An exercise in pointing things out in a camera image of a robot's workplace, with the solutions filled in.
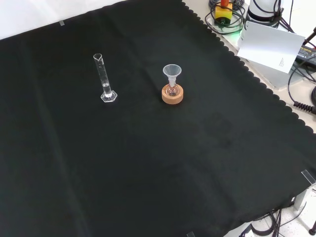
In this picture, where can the black power adapter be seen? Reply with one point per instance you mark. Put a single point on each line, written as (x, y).
(308, 53)

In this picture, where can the yellow stop button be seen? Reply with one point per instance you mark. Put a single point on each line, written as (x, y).
(223, 14)

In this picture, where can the black cloth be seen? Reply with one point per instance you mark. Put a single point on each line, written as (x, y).
(148, 148)

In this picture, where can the small glass round-bottom flask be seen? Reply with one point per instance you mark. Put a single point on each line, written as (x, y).
(172, 91)

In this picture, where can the grey tape piece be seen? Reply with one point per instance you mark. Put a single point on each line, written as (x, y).
(191, 234)
(308, 176)
(62, 23)

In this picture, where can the clear glass graduated cylinder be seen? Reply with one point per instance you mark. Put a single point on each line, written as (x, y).
(106, 95)

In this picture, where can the clear plastic funnel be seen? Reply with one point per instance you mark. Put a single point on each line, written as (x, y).
(172, 71)

